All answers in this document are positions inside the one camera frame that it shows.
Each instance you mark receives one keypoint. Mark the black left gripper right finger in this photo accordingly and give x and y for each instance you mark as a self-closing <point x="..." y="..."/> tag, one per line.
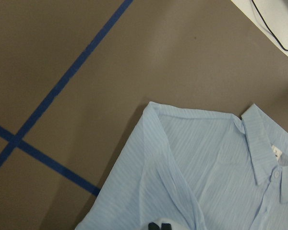
<point x="165" y="226"/>

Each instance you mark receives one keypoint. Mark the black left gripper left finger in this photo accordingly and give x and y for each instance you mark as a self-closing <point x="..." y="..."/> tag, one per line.
<point x="153" y="226"/>

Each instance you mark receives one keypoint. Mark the light blue button-up shirt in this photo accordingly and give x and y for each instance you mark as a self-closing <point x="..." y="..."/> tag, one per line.
<point x="204" y="170"/>

